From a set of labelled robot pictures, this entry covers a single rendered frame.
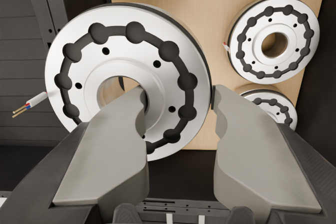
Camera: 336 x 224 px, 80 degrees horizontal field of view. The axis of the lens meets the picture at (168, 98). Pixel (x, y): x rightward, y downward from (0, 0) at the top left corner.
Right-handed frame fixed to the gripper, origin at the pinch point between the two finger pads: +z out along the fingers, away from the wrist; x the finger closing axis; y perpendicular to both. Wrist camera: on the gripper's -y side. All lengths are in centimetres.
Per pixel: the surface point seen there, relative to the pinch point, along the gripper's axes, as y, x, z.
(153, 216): 39.0, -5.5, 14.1
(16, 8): -3.1, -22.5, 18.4
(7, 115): 14.2, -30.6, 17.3
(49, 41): -1.2, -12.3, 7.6
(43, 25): -2.6, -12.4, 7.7
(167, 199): 19.4, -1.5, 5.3
